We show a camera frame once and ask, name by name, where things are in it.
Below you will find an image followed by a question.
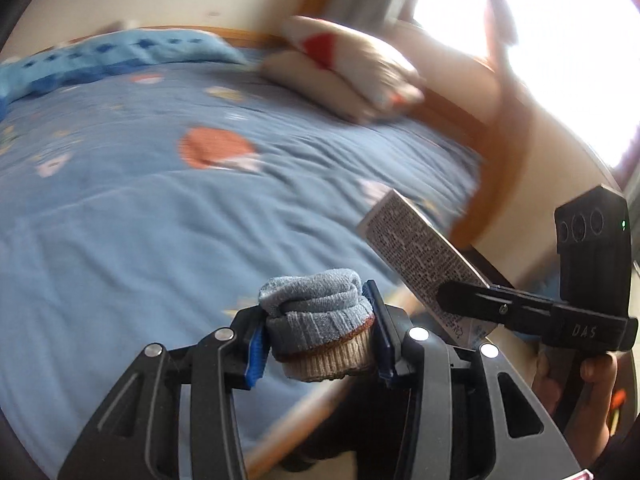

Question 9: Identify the beige pillow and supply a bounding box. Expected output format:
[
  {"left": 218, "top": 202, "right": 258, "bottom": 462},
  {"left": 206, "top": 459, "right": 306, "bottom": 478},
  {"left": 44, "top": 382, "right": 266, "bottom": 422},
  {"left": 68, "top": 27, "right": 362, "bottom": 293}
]
[{"left": 260, "top": 52, "right": 383, "bottom": 123}]

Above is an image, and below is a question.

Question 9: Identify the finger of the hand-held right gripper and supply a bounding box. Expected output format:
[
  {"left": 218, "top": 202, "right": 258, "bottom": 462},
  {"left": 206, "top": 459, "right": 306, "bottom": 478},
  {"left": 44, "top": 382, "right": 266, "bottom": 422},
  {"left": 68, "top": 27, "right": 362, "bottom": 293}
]
[{"left": 436, "top": 281, "right": 556, "bottom": 335}]

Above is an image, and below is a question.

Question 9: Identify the white printed carton box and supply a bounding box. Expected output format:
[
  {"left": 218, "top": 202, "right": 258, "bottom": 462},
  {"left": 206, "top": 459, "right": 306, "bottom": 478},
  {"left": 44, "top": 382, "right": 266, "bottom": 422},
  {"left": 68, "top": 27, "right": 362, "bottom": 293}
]
[{"left": 357, "top": 189, "right": 501, "bottom": 348}]

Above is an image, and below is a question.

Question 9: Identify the printed pillow with red patch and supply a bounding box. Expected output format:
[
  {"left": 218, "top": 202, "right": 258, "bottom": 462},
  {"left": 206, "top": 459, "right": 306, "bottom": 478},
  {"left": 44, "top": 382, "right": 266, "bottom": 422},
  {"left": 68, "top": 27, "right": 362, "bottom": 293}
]
[{"left": 280, "top": 15, "right": 426, "bottom": 111}]

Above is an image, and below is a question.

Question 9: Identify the person's black trouser leg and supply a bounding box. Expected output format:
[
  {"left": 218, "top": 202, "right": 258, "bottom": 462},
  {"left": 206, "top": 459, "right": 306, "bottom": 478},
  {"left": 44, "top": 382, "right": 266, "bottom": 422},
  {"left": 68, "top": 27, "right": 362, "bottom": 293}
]
[{"left": 280, "top": 380, "right": 416, "bottom": 475}]

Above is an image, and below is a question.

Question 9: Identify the blue printed bed blanket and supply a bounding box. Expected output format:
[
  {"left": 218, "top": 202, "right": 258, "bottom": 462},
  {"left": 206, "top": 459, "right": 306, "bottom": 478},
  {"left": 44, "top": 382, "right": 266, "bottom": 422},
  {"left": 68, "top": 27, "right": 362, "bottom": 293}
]
[{"left": 0, "top": 47, "right": 483, "bottom": 480}]

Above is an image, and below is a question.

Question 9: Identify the light blue pillow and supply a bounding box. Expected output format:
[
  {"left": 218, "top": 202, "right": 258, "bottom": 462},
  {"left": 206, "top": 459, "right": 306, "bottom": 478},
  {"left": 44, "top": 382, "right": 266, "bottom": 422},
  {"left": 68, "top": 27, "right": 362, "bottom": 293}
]
[{"left": 0, "top": 27, "right": 247, "bottom": 107}]

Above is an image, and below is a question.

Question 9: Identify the grey sock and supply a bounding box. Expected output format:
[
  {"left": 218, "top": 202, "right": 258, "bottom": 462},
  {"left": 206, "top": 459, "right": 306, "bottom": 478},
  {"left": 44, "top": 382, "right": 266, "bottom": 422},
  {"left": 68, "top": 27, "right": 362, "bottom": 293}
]
[{"left": 257, "top": 269, "right": 376, "bottom": 383}]

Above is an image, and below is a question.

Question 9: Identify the bright window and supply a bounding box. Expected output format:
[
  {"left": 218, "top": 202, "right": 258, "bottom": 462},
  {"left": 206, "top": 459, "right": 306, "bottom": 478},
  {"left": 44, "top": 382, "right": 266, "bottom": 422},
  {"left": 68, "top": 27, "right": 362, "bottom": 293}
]
[{"left": 415, "top": 0, "right": 640, "bottom": 171}]

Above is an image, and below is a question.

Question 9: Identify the wooden bed frame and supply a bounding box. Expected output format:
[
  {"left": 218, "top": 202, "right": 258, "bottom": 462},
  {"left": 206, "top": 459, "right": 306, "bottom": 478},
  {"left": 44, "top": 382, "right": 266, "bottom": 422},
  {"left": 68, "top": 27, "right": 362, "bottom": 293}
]
[{"left": 65, "top": 0, "right": 531, "bottom": 476}]

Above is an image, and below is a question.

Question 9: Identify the person's right hand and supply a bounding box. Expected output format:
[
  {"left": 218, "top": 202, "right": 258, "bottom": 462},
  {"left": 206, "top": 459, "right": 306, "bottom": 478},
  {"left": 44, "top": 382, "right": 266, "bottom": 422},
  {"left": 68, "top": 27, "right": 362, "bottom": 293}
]
[{"left": 531, "top": 347, "right": 621, "bottom": 436}]

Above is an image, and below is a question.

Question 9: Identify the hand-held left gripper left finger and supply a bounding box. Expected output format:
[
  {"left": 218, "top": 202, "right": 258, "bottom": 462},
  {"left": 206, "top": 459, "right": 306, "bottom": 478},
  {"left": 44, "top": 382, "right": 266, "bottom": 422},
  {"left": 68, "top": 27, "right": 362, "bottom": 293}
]
[{"left": 57, "top": 307, "right": 266, "bottom": 480}]

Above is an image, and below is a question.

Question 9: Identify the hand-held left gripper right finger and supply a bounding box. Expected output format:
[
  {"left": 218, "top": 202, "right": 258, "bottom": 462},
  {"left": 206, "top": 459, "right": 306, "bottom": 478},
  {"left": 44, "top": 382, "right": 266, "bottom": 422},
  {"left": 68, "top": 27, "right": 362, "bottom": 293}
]
[{"left": 362, "top": 280, "right": 583, "bottom": 480}]

